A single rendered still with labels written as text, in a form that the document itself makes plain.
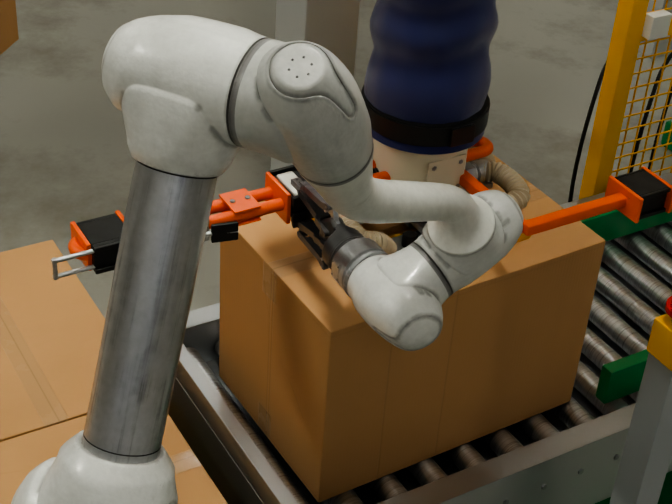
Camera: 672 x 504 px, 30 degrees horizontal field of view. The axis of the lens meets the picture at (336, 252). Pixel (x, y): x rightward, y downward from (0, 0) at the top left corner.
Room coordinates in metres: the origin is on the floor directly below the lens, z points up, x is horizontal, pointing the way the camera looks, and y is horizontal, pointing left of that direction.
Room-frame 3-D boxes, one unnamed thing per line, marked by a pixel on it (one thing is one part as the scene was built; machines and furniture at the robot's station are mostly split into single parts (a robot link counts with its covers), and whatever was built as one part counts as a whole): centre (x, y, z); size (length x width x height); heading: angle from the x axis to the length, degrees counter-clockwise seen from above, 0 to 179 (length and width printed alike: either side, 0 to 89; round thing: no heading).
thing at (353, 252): (1.63, -0.04, 1.07); 0.09 x 0.06 x 0.09; 122
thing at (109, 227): (1.65, 0.37, 1.08); 0.08 x 0.07 x 0.05; 122
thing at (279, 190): (1.83, 0.07, 1.08); 0.10 x 0.08 x 0.06; 32
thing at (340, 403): (1.94, -0.14, 0.75); 0.60 x 0.40 x 0.40; 124
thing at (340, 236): (1.69, 0.00, 1.08); 0.09 x 0.07 x 0.08; 32
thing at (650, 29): (2.78, -0.72, 1.02); 0.06 x 0.03 x 0.06; 122
